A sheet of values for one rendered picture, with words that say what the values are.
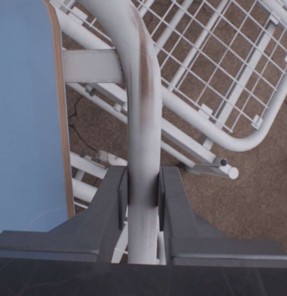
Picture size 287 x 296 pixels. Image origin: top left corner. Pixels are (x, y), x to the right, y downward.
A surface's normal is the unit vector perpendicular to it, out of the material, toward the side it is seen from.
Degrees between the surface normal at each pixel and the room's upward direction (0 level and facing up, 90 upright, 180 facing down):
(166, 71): 0
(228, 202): 0
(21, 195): 31
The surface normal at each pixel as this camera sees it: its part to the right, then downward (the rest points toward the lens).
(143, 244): 0.08, 0.26
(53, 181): -0.21, 0.25
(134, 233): -0.48, 0.22
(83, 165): 0.26, -0.02
